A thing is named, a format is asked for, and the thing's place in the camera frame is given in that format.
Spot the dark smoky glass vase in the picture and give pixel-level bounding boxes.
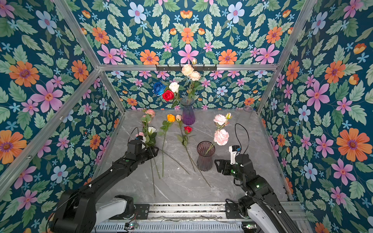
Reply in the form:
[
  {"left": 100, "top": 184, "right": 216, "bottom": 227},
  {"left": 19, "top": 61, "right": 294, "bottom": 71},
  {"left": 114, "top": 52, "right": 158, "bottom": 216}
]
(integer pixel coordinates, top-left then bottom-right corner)
[{"left": 197, "top": 141, "right": 215, "bottom": 171}]

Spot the light pink peony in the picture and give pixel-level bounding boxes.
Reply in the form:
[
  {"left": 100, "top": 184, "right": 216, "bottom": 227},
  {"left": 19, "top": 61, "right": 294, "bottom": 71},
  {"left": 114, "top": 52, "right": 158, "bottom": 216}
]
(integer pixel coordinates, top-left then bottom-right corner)
[{"left": 204, "top": 113, "right": 232, "bottom": 155}]

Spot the purple blue glass vase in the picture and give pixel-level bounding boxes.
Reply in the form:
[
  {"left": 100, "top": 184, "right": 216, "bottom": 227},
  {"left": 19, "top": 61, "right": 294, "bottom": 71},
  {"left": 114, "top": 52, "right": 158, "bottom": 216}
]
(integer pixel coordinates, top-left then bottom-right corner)
[{"left": 180, "top": 97, "right": 196, "bottom": 126}]

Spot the red artificial rose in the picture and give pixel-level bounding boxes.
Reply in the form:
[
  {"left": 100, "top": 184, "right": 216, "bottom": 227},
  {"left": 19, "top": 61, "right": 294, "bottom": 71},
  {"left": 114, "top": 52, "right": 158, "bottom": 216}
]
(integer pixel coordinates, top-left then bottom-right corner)
[{"left": 162, "top": 90, "right": 175, "bottom": 102}]

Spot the blue artificial rose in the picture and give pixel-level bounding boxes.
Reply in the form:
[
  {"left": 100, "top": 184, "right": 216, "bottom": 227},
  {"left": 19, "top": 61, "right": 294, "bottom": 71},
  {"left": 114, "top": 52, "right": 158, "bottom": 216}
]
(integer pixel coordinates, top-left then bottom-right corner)
[{"left": 153, "top": 82, "right": 166, "bottom": 96}]

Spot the cream pink peony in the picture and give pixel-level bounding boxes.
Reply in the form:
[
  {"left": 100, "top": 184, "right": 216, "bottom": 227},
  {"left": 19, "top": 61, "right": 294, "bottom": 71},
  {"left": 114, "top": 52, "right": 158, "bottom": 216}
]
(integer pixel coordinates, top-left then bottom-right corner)
[{"left": 182, "top": 58, "right": 201, "bottom": 99}]

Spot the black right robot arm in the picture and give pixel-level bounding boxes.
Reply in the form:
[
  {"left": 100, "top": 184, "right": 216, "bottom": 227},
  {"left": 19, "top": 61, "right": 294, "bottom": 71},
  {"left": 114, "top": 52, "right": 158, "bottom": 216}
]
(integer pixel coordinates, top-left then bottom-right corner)
[{"left": 214, "top": 154, "right": 301, "bottom": 233}]

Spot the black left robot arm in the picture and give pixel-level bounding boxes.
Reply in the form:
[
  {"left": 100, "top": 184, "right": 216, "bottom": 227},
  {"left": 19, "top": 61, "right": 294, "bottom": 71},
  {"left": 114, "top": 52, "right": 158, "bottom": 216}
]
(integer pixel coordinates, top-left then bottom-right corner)
[{"left": 49, "top": 139, "right": 159, "bottom": 233}]

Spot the clear glass vase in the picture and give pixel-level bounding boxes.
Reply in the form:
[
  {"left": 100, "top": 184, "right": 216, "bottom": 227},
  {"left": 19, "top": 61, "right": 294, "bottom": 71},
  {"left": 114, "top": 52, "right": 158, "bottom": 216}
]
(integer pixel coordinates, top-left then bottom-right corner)
[{"left": 243, "top": 105, "right": 254, "bottom": 113}]

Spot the pink carnation top flower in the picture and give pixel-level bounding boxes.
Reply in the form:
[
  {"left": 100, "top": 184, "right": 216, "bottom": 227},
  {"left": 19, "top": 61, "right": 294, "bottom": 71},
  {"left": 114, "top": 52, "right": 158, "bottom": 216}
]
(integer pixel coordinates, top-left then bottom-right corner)
[{"left": 141, "top": 109, "right": 155, "bottom": 123}]

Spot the orange artificial flower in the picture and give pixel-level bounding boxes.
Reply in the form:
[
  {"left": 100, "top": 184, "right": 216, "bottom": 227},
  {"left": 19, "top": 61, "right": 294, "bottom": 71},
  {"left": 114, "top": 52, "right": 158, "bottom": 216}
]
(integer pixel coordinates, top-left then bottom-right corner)
[{"left": 160, "top": 114, "right": 176, "bottom": 177}]

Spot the red rose at pile edge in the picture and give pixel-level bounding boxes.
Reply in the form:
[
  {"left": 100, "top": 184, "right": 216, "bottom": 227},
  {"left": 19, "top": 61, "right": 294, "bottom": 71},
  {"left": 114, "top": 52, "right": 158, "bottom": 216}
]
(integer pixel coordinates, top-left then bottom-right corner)
[{"left": 178, "top": 122, "right": 211, "bottom": 188}]

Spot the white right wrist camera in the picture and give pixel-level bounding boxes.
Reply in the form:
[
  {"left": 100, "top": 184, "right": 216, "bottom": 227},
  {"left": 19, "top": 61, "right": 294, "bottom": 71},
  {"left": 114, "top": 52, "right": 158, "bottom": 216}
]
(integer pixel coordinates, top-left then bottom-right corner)
[{"left": 229, "top": 145, "right": 241, "bottom": 165}]

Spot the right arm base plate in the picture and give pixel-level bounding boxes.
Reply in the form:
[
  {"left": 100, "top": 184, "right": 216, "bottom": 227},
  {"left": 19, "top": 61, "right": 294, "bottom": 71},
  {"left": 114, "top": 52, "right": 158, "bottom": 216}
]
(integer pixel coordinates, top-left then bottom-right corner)
[{"left": 225, "top": 200, "right": 249, "bottom": 219}]

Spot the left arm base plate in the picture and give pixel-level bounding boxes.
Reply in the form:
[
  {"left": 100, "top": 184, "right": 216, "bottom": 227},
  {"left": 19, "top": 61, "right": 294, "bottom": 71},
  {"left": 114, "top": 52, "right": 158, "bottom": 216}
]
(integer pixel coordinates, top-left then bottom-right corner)
[{"left": 110, "top": 203, "right": 150, "bottom": 220}]

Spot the aluminium front rail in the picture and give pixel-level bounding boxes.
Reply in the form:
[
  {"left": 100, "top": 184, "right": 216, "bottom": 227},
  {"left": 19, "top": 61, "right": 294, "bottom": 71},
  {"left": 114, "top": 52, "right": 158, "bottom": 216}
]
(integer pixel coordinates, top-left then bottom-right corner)
[{"left": 65, "top": 201, "right": 309, "bottom": 222}]

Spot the black wall hook rack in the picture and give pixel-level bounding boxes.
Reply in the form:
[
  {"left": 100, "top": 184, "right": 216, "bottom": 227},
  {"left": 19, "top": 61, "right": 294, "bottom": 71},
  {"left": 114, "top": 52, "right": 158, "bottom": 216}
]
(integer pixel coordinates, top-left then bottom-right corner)
[{"left": 155, "top": 64, "right": 218, "bottom": 72}]

